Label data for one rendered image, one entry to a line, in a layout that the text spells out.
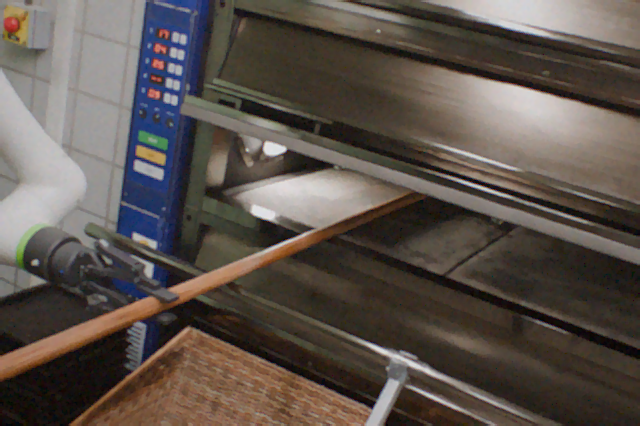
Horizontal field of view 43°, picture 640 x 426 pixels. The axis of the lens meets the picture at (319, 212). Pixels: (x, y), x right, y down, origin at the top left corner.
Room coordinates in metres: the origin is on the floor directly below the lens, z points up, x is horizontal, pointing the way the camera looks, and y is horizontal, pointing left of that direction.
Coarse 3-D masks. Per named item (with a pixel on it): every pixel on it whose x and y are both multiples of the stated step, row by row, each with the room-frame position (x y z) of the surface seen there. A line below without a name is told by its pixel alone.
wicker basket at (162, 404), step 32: (160, 352) 1.74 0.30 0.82; (224, 352) 1.78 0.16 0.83; (128, 384) 1.64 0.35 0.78; (160, 384) 1.75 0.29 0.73; (192, 384) 1.78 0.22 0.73; (224, 384) 1.75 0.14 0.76; (256, 384) 1.73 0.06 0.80; (288, 384) 1.70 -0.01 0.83; (96, 416) 1.55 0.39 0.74; (128, 416) 1.65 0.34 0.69; (160, 416) 1.77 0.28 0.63; (224, 416) 1.73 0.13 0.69; (256, 416) 1.70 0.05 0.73; (288, 416) 1.68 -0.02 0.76; (320, 416) 1.65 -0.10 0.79; (352, 416) 1.63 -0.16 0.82
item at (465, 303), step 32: (256, 224) 1.82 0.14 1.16; (288, 224) 1.80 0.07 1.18; (320, 256) 1.74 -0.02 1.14; (352, 256) 1.71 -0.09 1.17; (384, 256) 1.72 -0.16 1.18; (416, 288) 1.64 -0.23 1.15; (448, 288) 1.61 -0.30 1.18; (512, 320) 1.54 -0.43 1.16; (544, 320) 1.54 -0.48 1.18; (576, 352) 1.49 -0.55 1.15; (608, 352) 1.46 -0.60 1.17
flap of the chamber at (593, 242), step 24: (216, 120) 1.71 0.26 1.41; (288, 144) 1.63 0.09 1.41; (312, 144) 1.61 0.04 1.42; (360, 168) 1.56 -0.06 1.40; (384, 168) 1.54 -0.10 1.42; (432, 192) 1.49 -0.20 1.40; (456, 192) 1.47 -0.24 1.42; (504, 216) 1.43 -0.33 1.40; (528, 216) 1.41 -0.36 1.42; (576, 240) 1.37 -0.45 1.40; (600, 240) 1.36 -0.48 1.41
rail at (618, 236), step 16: (192, 96) 1.75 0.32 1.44; (224, 112) 1.71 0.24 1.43; (240, 112) 1.69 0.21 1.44; (272, 128) 1.65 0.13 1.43; (288, 128) 1.64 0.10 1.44; (320, 144) 1.60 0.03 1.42; (336, 144) 1.59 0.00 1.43; (368, 160) 1.56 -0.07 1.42; (384, 160) 1.54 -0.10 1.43; (416, 176) 1.51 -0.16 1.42; (432, 176) 1.50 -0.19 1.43; (448, 176) 1.50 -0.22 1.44; (464, 192) 1.47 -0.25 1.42; (480, 192) 1.46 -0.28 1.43; (496, 192) 1.45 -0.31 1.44; (512, 208) 1.43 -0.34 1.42; (528, 208) 1.42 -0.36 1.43; (544, 208) 1.41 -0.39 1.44; (576, 224) 1.38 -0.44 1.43; (592, 224) 1.37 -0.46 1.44; (624, 240) 1.34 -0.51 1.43
